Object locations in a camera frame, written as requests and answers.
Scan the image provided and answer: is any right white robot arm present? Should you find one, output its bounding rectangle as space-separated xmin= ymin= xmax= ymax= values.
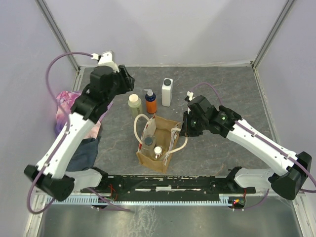
xmin=180 ymin=91 xmax=315 ymax=200

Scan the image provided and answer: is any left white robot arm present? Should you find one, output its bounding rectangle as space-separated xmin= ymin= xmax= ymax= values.
xmin=24 ymin=65 xmax=135 ymax=201

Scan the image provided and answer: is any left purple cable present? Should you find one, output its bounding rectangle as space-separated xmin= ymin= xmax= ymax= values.
xmin=27 ymin=51 xmax=135 ymax=214

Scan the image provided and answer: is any orange bottle dark blue cap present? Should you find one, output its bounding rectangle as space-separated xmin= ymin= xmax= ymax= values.
xmin=144 ymin=89 xmax=157 ymax=114

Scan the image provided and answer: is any burlap watermelon canvas bag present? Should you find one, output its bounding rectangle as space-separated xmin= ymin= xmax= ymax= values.
xmin=133 ymin=114 xmax=188 ymax=173

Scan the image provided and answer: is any purple cable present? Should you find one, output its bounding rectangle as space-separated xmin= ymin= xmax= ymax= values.
xmin=188 ymin=82 xmax=316 ymax=212
xmin=27 ymin=51 xmax=135 ymax=214

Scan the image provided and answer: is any light blue cable duct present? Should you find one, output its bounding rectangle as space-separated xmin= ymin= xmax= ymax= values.
xmin=54 ymin=195 xmax=245 ymax=206

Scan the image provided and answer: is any clear square bottle grey cap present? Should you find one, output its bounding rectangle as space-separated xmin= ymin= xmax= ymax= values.
xmin=141 ymin=135 xmax=157 ymax=159

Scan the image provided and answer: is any left aluminium frame post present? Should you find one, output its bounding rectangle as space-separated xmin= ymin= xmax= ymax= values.
xmin=34 ymin=0 xmax=80 ymax=72

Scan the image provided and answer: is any right aluminium frame post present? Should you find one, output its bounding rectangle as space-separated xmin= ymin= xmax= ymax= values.
xmin=251 ymin=0 xmax=296 ymax=70

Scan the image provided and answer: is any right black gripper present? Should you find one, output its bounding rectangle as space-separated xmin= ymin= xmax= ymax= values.
xmin=179 ymin=111 xmax=208 ymax=138

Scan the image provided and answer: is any white square bottle grey cap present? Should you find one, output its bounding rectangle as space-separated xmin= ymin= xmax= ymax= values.
xmin=161 ymin=78 xmax=173 ymax=107

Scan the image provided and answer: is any dark blue towel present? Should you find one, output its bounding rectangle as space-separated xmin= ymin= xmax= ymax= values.
xmin=66 ymin=136 xmax=100 ymax=172

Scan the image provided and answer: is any aluminium front rail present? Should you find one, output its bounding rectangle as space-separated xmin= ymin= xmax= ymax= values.
xmin=34 ymin=174 xmax=307 ymax=196

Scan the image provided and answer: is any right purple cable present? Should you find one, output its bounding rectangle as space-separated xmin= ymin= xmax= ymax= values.
xmin=188 ymin=82 xmax=316 ymax=212

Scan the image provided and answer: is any green bottle white cap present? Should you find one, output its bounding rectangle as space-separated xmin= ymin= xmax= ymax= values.
xmin=128 ymin=94 xmax=143 ymax=118

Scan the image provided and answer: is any aluminium frame post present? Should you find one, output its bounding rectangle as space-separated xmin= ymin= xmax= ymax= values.
xmin=251 ymin=0 xmax=296 ymax=70
xmin=34 ymin=0 xmax=80 ymax=72

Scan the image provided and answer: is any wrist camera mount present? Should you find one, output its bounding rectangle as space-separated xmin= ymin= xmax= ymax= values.
xmin=185 ymin=91 xmax=195 ymax=103
xmin=91 ymin=50 xmax=119 ymax=73

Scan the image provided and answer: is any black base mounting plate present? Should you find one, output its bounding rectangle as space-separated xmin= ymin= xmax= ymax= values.
xmin=93 ymin=175 xmax=256 ymax=194

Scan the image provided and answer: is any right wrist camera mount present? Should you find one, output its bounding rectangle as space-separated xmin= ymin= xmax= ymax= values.
xmin=185 ymin=91 xmax=195 ymax=103

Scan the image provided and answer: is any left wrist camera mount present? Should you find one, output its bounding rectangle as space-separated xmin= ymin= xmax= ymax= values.
xmin=91 ymin=50 xmax=119 ymax=73

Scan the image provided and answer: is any clear yellow bottle white cap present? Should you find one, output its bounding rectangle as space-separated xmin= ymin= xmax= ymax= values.
xmin=154 ymin=146 xmax=163 ymax=160

